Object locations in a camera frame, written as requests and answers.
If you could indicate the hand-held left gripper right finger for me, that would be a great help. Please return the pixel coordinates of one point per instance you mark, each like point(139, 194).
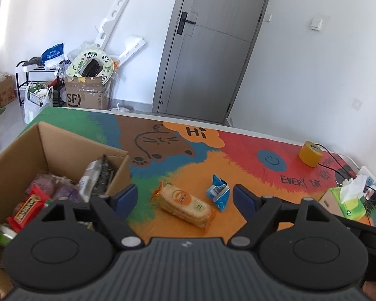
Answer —
point(246, 201)

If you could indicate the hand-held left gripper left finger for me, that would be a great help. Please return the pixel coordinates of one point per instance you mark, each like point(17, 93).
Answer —
point(125, 200)

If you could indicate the small blue white packet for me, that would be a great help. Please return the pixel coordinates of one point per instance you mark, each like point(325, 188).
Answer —
point(218, 192)

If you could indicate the dark seaweed packet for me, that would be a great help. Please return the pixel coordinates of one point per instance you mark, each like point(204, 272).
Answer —
point(95, 178)

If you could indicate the yellow cracker packet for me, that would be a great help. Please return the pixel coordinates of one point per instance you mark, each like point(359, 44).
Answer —
point(185, 205)

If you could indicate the small purple snack packet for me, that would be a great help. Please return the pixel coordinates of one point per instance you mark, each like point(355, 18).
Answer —
point(42, 183)

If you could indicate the red candy bar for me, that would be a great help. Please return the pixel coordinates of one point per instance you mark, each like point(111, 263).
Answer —
point(28, 208)

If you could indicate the green snack packet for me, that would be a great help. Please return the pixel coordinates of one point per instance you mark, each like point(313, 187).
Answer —
point(0, 238)

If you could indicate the green tissue box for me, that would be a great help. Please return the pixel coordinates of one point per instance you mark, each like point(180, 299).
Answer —
point(344, 205)

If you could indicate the white power strip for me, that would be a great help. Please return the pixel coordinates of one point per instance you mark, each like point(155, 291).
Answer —
point(374, 183)

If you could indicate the yellow tape roll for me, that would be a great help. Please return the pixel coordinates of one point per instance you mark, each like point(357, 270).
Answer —
point(310, 155)

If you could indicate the white plastic container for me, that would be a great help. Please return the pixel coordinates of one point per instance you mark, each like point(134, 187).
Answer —
point(119, 109)

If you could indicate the printed brown cardboard box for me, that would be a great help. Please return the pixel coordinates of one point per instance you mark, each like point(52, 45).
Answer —
point(84, 94)

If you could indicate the white plastic shopping bag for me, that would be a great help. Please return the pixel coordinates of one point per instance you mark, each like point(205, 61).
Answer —
point(31, 113)

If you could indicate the grey door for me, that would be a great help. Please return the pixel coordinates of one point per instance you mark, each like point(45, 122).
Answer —
point(213, 53)

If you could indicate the short white board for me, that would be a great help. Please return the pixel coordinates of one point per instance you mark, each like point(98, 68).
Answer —
point(131, 48)

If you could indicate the black shoe rack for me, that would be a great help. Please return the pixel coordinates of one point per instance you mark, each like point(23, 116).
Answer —
point(18, 84)

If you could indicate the blue plastic bag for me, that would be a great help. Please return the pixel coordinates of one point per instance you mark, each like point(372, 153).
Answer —
point(52, 55)

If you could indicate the small brown cardboard box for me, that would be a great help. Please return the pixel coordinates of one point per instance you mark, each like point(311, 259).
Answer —
point(3, 92)

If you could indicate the dark green cloth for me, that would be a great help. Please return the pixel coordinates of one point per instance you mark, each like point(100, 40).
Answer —
point(33, 61)

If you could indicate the tall white board with holes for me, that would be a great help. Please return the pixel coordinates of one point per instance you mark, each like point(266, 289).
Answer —
point(112, 18)

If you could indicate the white light switch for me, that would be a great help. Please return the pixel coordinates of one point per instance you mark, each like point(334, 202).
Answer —
point(316, 24)

